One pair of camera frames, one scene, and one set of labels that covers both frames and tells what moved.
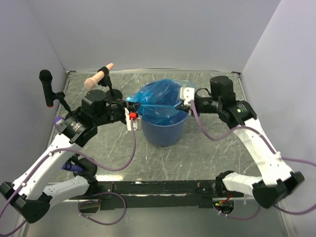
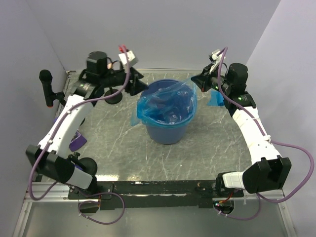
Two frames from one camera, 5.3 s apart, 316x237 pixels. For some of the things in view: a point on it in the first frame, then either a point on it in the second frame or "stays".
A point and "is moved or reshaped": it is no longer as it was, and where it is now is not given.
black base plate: [129, 195] stays
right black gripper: [182, 107] -> [203, 80]
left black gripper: [133, 105] -> [137, 86]
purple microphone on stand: [83, 167] stays
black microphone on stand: [46, 77] stays
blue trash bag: [159, 98] is moved or reshaped
